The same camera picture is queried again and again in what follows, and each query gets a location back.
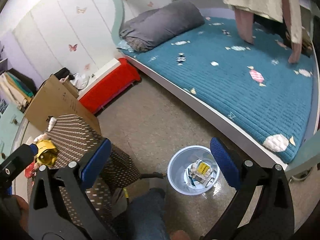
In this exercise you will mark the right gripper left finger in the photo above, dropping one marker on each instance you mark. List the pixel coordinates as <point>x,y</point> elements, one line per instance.
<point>59,207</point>

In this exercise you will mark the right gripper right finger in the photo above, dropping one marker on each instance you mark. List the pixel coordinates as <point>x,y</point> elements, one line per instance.
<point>273,217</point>

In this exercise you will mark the red snack bag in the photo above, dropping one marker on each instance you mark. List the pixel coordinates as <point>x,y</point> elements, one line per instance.
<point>29,170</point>

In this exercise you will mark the yellow green plush toy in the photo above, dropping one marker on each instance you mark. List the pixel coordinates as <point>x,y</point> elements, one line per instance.
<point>46,153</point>

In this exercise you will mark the white small medicine bottle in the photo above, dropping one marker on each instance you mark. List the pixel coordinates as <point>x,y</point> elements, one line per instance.
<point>51,123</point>

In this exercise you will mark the yellow white medicine box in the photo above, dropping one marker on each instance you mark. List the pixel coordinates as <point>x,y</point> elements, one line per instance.
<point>199,175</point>

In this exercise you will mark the light blue trash bin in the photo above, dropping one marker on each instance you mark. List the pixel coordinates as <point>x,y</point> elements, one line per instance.
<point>181,160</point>

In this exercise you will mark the white cabinet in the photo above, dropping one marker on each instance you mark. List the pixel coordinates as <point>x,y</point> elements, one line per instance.
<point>16,130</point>

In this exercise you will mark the brown polka dot tablecloth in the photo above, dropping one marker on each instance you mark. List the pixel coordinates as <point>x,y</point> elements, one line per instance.
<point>111,170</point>

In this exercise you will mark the hanging clothes in wardrobe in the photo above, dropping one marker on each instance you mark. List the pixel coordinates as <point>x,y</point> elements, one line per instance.
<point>15,92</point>

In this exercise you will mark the brown cardboard box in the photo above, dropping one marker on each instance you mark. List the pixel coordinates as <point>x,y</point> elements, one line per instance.
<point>54,99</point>

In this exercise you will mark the black item behind box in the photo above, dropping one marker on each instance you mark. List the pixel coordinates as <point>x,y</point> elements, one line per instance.
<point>64,73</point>

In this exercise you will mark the white plastic bag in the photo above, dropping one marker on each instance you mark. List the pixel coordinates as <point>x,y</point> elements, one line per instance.
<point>80,81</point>

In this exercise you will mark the person's blue jeans leg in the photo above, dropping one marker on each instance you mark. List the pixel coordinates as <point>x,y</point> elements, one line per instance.
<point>146,216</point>

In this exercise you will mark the red low bench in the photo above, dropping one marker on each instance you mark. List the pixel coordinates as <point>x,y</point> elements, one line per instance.
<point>110,86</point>

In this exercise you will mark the blue bed mattress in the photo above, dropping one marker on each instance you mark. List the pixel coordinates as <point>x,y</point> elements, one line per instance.
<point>254,86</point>

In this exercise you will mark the grey folded quilt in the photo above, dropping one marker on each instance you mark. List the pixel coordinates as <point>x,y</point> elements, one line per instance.
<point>154,27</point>

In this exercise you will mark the pink hanging garment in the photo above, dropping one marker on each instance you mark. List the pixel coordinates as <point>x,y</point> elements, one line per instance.
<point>244,23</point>

